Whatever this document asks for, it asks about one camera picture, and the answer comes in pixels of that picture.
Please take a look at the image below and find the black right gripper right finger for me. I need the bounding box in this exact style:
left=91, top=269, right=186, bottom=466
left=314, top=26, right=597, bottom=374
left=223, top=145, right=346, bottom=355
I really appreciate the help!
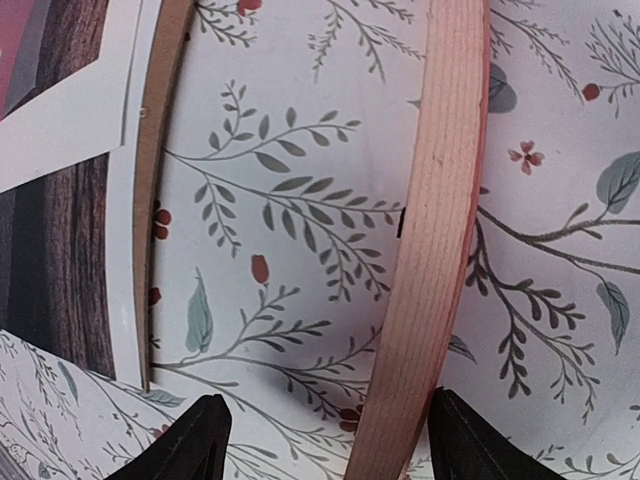
left=427, top=387, right=560, bottom=480

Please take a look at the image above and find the red wooden picture frame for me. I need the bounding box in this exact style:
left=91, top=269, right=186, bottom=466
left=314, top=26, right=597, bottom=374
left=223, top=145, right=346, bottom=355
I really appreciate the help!
left=345, top=0, right=490, bottom=480

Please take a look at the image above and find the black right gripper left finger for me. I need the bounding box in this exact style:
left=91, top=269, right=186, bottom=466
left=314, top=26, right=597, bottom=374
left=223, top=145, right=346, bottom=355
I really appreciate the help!
left=108, top=394, right=231, bottom=480

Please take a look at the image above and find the white mat board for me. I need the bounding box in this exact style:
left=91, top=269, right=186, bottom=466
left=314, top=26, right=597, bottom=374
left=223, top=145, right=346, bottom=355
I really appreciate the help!
left=0, top=0, right=166, bottom=194

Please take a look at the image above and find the red grey photo print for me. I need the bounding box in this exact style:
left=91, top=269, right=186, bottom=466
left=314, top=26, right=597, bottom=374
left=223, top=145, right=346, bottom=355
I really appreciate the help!
left=1, top=1, right=116, bottom=379

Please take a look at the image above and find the floral patterned table mat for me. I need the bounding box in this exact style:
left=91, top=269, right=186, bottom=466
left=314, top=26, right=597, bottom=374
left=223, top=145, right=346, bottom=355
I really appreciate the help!
left=1, top=1, right=639, bottom=479

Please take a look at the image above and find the brown backing board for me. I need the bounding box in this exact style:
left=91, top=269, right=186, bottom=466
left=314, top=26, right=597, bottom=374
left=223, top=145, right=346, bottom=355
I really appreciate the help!
left=132, top=0, right=194, bottom=390

